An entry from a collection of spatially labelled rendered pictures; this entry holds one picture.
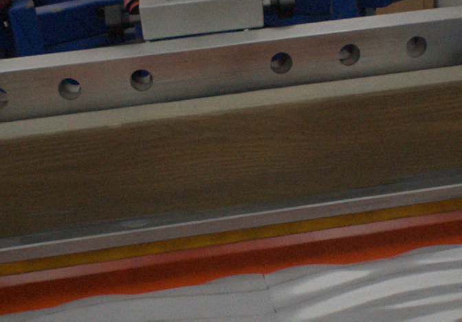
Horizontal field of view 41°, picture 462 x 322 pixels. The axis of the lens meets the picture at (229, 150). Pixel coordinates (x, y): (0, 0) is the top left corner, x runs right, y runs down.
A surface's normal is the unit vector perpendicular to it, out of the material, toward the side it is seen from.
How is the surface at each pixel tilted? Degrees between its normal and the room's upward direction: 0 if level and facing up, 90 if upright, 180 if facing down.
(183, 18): 90
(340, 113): 90
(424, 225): 0
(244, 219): 90
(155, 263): 0
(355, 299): 31
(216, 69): 90
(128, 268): 0
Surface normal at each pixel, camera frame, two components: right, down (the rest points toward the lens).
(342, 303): 0.12, -0.57
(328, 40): 0.12, 0.38
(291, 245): -0.09, -0.91
